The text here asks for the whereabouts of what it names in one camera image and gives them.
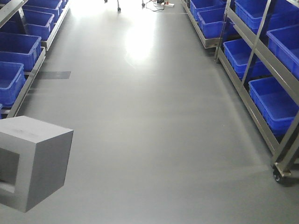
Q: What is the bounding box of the gray hollow square base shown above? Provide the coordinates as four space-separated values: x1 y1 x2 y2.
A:
0 116 74 212

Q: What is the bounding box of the right steel rack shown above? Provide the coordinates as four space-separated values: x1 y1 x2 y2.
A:
182 0 299 186

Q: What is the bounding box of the steel rack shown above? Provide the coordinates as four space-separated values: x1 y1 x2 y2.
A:
0 0 71 118
182 0 299 186

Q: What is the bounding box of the left steel rack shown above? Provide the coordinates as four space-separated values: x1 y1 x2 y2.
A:
0 0 71 118

